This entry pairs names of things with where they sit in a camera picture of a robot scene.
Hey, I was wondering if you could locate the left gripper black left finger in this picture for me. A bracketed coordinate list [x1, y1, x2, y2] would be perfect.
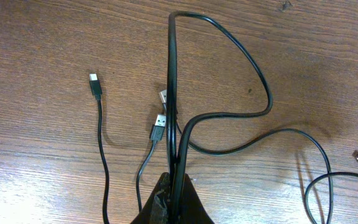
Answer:
[131, 172, 170, 224]

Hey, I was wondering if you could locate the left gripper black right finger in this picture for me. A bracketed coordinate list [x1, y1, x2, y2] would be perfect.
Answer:
[178, 174, 214, 224]

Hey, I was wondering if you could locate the black USB cable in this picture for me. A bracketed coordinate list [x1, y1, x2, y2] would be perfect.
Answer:
[158, 11, 334, 224]
[88, 73, 167, 224]
[304, 150, 358, 224]

